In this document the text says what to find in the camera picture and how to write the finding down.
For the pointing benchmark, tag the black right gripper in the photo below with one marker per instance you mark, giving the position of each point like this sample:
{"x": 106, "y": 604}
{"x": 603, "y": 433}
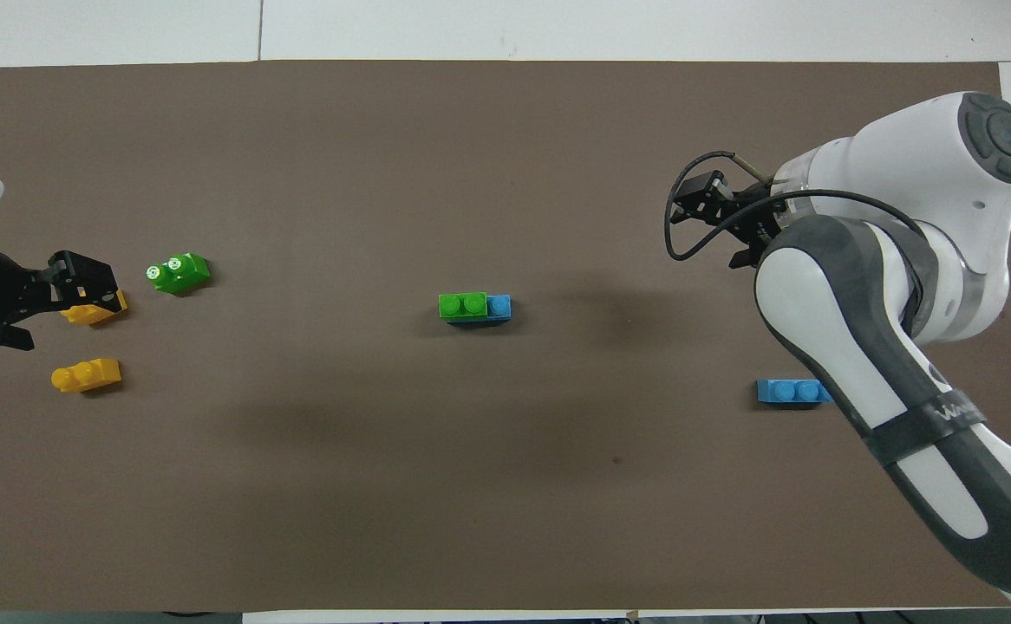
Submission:
{"x": 757, "y": 224}

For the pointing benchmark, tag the blue three-stud brick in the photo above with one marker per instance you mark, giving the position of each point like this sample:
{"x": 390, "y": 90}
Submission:
{"x": 787, "y": 392}
{"x": 498, "y": 308}

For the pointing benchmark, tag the plain green two-stud brick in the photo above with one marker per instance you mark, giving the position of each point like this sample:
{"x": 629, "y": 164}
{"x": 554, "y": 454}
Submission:
{"x": 463, "y": 305}

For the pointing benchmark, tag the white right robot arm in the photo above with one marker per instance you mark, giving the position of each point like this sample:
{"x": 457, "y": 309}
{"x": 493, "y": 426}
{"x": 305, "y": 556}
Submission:
{"x": 887, "y": 286}

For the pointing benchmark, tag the yellow two-stud brick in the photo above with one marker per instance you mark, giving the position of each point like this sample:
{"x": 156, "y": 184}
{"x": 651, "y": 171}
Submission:
{"x": 96, "y": 314}
{"x": 87, "y": 375}

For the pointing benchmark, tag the green brick with white stickers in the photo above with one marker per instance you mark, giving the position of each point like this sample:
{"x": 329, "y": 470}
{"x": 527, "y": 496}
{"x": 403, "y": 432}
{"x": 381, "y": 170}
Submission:
{"x": 179, "y": 273}

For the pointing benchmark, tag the brown table mat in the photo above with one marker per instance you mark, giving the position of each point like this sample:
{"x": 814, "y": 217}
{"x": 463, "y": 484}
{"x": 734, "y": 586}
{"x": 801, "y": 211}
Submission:
{"x": 505, "y": 173}

